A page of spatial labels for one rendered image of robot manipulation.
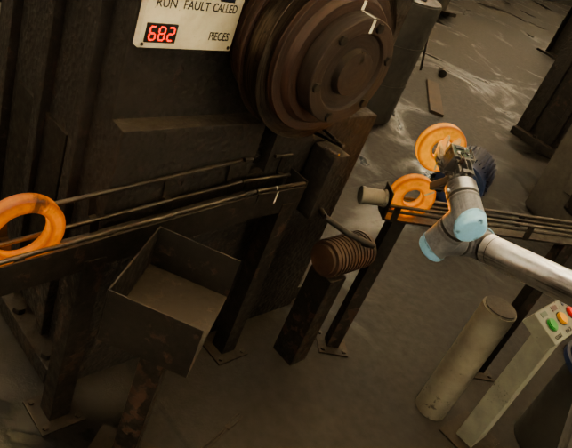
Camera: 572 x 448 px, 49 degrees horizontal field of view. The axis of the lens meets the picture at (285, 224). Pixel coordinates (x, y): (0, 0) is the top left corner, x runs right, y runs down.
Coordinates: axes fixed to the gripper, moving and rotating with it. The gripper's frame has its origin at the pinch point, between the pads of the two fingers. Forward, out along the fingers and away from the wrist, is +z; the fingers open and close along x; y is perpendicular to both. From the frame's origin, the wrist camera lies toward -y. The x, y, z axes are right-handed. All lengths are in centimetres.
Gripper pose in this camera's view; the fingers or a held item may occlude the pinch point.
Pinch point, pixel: (443, 142)
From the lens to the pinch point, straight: 202.0
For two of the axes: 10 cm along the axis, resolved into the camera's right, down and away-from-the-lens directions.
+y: 3.4, -6.0, -7.2
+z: -0.2, -7.7, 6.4
